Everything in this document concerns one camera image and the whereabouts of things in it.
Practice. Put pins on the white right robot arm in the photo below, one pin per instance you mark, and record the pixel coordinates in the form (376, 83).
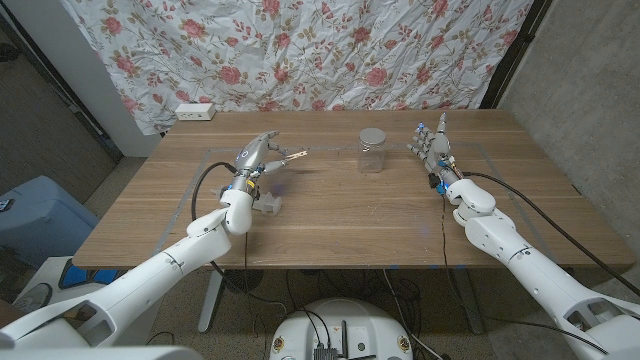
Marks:
(500, 235)

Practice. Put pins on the white table leg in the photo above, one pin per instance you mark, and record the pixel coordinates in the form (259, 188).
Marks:
(210, 300)
(470, 305)

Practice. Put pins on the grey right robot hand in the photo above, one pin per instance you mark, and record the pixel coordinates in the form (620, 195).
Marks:
(440, 147)

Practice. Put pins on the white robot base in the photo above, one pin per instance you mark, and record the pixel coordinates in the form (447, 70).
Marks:
(345, 320)

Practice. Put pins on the white power strip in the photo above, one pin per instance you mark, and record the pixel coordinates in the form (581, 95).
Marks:
(195, 111)

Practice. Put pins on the white and blue floor device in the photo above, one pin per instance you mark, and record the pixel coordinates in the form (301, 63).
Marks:
(50, 272)

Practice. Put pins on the black phone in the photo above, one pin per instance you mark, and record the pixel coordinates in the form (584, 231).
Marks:
(5, 204)

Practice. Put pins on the clear jar with silver lid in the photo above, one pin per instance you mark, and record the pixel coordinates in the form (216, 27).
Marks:
(372, 150)

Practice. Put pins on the clear plastic syringe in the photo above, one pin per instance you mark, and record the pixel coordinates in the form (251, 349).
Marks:
(270, 202)

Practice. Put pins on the floral print backdrop sheet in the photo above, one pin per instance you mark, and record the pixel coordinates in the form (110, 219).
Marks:
(300, 50)

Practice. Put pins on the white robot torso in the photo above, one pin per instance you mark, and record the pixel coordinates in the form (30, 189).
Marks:
(100, 354)

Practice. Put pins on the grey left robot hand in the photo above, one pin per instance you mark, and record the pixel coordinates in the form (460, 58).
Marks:
(250, 157)

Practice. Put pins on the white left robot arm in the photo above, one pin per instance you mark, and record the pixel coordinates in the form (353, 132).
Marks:
(175, 265)

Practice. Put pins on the black backdrop stand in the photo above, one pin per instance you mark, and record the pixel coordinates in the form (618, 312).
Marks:
(510, 55)

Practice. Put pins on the black round floor fan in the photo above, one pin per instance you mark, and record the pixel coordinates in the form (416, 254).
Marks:
(245, 280)

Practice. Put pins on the blue storage bin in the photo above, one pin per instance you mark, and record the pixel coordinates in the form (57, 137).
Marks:
(40, 215)

